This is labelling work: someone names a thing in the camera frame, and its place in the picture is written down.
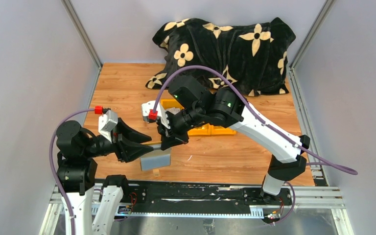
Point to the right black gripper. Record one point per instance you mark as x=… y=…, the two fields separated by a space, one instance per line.
x=166 y=133

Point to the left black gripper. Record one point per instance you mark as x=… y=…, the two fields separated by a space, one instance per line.
x=119 y=141

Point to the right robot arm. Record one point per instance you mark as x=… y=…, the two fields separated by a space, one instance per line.
x=224 y=108

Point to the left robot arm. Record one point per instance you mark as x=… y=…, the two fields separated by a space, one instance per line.
x=78 y=147

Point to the yellow three-compartment bin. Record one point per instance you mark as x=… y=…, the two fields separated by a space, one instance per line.
x=174 y=107

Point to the black floral blanket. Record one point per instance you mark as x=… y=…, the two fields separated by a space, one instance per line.
x=251 y=57

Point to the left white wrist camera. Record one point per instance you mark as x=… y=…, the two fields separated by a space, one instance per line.
x=106 y=123

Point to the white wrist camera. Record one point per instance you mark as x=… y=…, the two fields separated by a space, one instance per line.
x=106 y=123
x=152 y=113

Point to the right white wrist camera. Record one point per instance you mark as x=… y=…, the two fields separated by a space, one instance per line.
x=152 y=113

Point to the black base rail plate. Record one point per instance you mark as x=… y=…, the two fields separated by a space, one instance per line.
x=199 y=198

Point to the aluminium frame post left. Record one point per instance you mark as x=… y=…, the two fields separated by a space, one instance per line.
x=82 y=32

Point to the aluminium frame post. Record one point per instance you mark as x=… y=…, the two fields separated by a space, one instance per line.
x=328 y=4
x=82 y=32

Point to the aluminium frame post right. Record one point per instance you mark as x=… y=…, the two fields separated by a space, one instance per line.
x=328 y=4

